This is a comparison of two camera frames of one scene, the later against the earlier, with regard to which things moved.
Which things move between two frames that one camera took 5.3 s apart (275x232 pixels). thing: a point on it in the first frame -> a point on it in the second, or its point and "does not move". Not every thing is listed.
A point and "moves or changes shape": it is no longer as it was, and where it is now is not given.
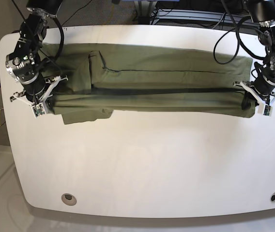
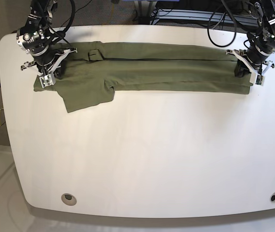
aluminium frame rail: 239,18 does not move
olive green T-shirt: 99,79 moves or changes shape
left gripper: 263,86 -> 255,57
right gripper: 34,92 -> 45,62
